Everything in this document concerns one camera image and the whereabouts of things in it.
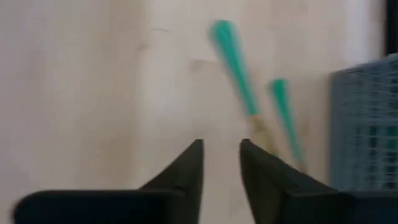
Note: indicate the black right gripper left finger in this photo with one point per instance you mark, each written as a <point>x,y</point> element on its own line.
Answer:
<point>155,208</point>

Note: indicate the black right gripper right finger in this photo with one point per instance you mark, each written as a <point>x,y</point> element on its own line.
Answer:
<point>295,205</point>

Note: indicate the grey mesh silverware basket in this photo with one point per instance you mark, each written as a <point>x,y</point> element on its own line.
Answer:
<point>367,130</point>

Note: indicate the black metal table frame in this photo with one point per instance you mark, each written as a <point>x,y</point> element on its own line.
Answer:
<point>392,25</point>

